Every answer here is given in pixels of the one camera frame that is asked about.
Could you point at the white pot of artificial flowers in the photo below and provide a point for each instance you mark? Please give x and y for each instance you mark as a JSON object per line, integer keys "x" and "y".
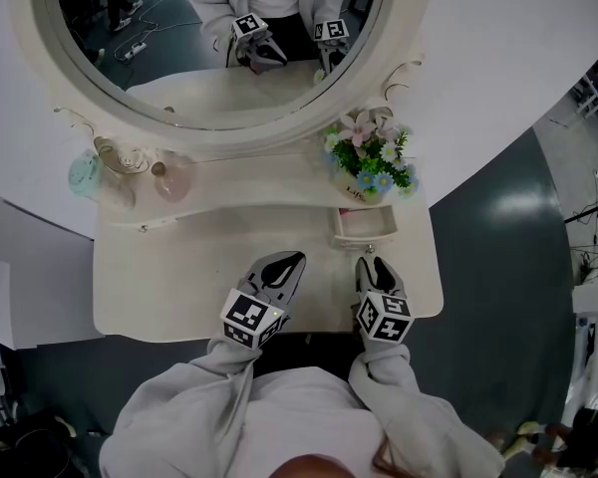
{"x": 369, "y": 162}

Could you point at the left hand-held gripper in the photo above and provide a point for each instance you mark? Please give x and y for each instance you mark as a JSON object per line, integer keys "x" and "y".
{"x": 249, "y": 316}

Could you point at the person's torso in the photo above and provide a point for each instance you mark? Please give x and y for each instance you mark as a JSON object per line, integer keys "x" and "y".
{"x": 309, "y": 416}

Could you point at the round white framed mirror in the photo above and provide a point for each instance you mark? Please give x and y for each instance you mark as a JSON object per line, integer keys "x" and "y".
{"x": 179, "y": 92}

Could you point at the person's right forearm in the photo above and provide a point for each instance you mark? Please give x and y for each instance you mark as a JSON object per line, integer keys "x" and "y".
{"x": 413, "y": 416}

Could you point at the person's left forearm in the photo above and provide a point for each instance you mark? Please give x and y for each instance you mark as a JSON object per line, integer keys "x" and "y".
{"x": 179, "y": 406}

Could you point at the person's legs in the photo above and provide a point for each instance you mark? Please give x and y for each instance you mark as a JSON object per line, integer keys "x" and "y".
{"x": 304, "y": 351}

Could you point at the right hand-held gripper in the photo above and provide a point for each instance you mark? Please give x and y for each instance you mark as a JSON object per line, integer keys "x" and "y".
{"x": 384, "y": 316}

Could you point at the cream vanity dressing table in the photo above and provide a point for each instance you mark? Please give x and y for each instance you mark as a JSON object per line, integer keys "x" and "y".
{"x": 179, "y": 277}

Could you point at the pink glass bottle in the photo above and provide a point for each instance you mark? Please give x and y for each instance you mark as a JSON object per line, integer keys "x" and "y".
{"x": 172, "y": 184}

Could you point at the small vanity drawer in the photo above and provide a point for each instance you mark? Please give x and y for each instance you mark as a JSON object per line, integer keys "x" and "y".
{"x": 364, "y": 227}

